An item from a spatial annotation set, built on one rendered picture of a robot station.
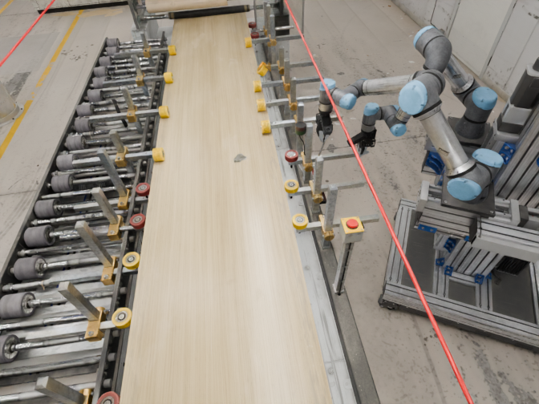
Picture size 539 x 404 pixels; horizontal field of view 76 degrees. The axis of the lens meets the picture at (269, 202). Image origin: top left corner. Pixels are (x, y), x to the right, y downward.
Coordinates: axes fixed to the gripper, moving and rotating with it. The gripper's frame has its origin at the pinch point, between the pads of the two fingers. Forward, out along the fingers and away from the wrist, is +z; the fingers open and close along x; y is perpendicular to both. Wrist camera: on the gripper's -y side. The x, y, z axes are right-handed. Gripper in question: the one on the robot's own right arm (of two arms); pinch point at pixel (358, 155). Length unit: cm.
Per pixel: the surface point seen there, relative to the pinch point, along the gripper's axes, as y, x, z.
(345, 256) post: -34, -82, -20
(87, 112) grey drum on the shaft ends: -184, 85, 1
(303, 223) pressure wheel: -45, -52, -8
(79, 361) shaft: -147, -100, 1
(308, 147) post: -33.5, -5.6, -15.8
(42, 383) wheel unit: -142, -116, -28
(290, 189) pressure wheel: -48, -29, -8
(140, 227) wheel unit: -127, -39, -6
